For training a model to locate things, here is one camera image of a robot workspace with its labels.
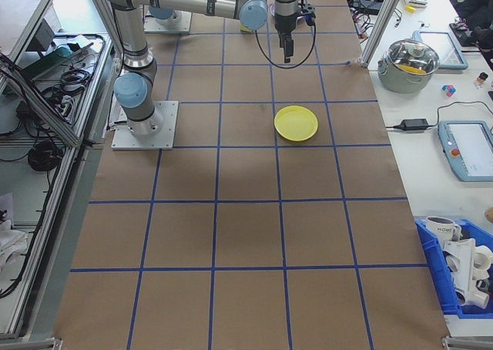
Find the white pipe fitting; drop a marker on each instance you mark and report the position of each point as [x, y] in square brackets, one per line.
[464, 265]

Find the lavender plastic plate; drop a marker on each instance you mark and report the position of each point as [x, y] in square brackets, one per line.
[272, 11]

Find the yellow plastic plate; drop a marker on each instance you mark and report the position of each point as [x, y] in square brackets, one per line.
[296, 123]

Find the black power adapter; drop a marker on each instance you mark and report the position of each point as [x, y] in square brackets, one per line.
[415, 124]

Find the small black electronics box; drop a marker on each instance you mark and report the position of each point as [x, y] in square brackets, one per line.
[42, 36]

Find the tan round object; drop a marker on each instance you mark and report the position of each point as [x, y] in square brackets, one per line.
[489, 215]

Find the green flat device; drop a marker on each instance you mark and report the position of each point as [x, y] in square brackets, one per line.
[58, 57]

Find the metal V-shaped frame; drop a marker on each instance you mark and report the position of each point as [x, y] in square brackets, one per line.
[46, 242]

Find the steel pot with glass lid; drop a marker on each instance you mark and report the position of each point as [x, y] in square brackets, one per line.
[408, 66]

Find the colourful cube toy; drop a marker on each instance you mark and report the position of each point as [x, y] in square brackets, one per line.
[448, 89]

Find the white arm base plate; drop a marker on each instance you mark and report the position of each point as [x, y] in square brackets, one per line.
[185, 24]
[165, 134]

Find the yellow foam block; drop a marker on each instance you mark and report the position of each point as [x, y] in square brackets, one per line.
[245, 29]

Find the white printed mug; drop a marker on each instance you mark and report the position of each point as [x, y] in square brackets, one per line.
[441, 230]

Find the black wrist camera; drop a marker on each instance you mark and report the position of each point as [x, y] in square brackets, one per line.
[307, 11]

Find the small yellow rectangular piece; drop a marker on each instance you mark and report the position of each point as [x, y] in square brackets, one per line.
[411, 8]

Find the small bottle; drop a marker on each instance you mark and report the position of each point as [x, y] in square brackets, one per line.
[481, 81]

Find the aluminium profile post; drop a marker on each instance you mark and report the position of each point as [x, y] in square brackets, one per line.
[379, 22]

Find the white cloth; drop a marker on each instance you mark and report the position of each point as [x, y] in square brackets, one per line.
[9, 238]

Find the blue plastic bin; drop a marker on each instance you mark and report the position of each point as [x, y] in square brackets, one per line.
[431, 261]

